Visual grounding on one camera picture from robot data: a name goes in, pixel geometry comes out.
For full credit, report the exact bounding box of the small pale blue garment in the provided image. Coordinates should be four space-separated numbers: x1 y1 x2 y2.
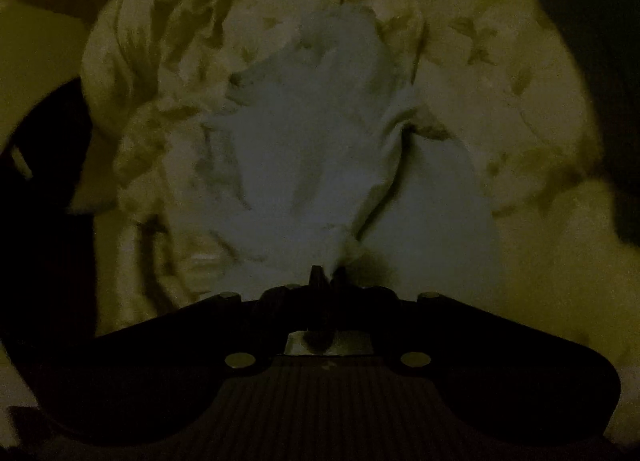
164 2 504 357

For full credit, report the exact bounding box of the floral patterned cream duvet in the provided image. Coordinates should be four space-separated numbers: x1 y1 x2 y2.
80 0 639 445

